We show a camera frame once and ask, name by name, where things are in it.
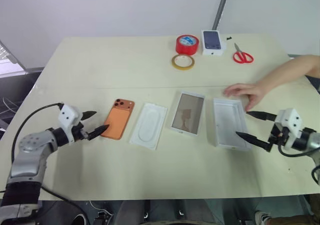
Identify thick black floor cable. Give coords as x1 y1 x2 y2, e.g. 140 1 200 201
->
39 184 88 222

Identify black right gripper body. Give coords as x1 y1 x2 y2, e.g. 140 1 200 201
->
266 121 289 153

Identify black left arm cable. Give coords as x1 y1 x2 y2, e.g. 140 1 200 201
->
11 102 65 171

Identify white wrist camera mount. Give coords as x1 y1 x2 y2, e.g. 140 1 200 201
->
58 104 84 143
274 108 303 151

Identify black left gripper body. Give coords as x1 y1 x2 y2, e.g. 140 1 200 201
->
71 121 91 142

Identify orange smartphone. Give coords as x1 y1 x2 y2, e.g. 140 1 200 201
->
100 98 136 140

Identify window with metal frame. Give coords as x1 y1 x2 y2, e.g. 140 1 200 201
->
0 39 29 79

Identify dark rounded shape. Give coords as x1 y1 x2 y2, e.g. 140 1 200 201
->
67 207 89 225

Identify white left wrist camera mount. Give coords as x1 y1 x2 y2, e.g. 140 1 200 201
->
58 104 84 143

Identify person bare hand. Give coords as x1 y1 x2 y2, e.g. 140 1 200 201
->
223 82 267 112

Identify brown trousers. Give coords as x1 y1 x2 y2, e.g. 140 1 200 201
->
269 194 320 225

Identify red tape roll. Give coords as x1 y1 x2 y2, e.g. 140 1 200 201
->
175 34 200 56

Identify white moulded tray insert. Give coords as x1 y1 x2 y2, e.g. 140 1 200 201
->
129 102 168 151

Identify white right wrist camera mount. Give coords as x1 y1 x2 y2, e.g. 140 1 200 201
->
274 108 303 151

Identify white sneaker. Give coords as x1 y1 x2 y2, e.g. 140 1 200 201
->
254 210 272 225

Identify person dark blue clothing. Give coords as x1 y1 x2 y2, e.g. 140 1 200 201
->
306 74 320 94

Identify red handled scissors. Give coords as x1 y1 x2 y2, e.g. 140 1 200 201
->
232 42 255 65

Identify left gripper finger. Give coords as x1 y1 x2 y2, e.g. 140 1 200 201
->
87 124 110 140
80 110 98 122

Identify white box blue phone print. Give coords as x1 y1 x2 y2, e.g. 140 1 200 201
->
201 29 228 57

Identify yellow tape roll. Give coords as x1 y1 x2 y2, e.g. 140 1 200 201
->
171 54 196 72

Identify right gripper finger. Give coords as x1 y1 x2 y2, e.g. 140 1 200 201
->
245 110 277 122
235 131 273 153

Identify grey metal pole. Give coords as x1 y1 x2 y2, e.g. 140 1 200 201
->
213 0 232 31

